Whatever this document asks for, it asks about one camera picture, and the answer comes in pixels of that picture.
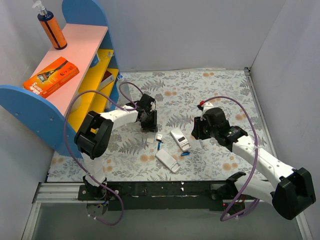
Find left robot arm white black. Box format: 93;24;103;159
74;93;158;200

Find blue pink yellow shelf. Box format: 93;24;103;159
0;0;118;157

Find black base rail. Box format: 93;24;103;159
77;180;237;212

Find white slim remote control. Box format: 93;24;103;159
170;127;192;152

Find orange razor box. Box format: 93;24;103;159
22;56;79;99

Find orange pump bottle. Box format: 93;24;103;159
32;0;68;50

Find clear plastic bottle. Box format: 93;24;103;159
116;74;132;106

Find white jar under shelf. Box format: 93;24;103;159
69;92;82;113

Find white box on shelf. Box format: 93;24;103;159
97;70;115;91

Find floral table mat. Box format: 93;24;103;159
49;70;278;182

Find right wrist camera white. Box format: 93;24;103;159
197;101;214;114

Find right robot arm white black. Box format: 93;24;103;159
191;102;316;220

